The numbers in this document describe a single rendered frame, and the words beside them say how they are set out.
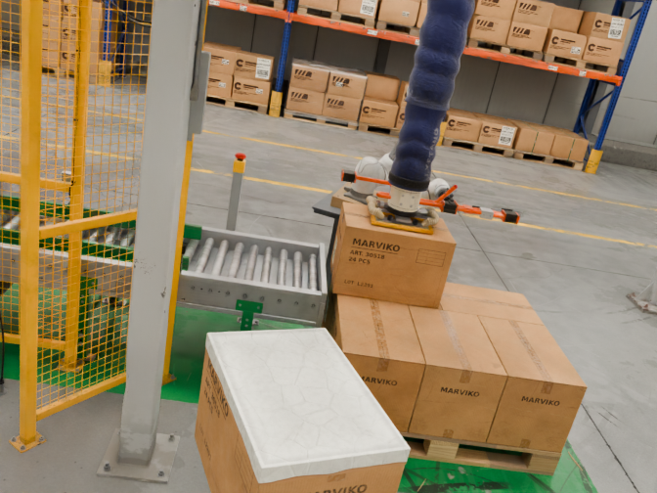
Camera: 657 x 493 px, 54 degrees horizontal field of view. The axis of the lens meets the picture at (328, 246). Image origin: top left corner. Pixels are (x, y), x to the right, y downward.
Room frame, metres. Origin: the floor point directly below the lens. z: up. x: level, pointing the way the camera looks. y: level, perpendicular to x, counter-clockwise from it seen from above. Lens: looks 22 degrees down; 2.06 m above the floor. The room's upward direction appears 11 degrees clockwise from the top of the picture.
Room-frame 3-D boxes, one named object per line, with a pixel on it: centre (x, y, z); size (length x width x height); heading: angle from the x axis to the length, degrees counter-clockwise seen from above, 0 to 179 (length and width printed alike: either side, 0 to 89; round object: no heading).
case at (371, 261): (3.39, -0.35, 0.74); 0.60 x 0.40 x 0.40; 96
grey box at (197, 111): (2.37, 0.65, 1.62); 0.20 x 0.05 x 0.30; 96
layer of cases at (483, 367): (3.13, -0.70, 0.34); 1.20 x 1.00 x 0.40; 96
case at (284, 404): (1.54, 0.00, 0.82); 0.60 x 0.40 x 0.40; 26
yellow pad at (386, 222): (3.31, -0.37, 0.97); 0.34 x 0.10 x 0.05; 95
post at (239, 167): (3.80, 0.63, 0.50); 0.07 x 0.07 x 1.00; 6
